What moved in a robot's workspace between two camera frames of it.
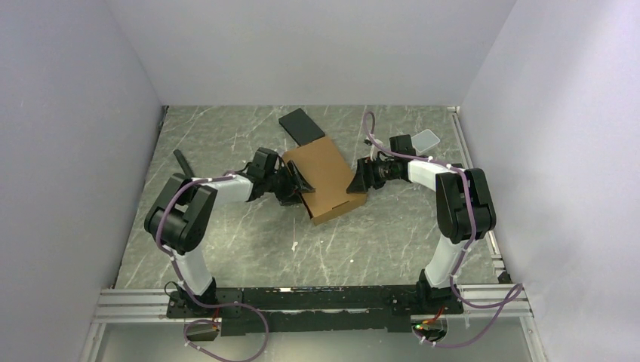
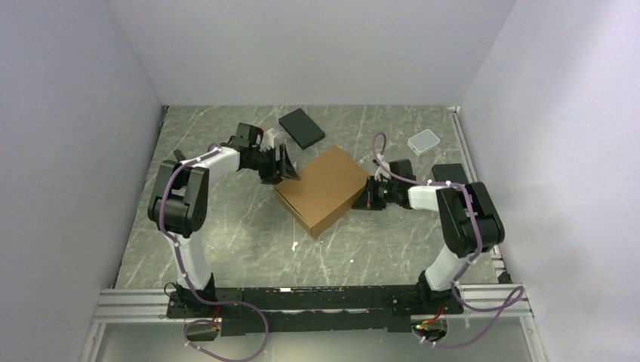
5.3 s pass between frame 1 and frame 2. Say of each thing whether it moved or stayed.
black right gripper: moved
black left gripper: moved
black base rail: stayed
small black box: stayed
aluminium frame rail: stayed
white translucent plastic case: stayed
